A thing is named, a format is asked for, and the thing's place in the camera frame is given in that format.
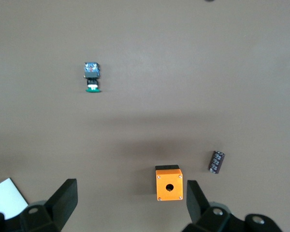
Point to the dark cylindrical capacitor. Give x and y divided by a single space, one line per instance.
216 162

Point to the orange button enclosure box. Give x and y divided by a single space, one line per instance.
169 180

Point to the green push button blue block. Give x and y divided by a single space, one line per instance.
91 71

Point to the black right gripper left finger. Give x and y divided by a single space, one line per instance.
62 203

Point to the white paper sheet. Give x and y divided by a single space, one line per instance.
4 198

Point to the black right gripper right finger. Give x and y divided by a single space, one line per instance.
195 205

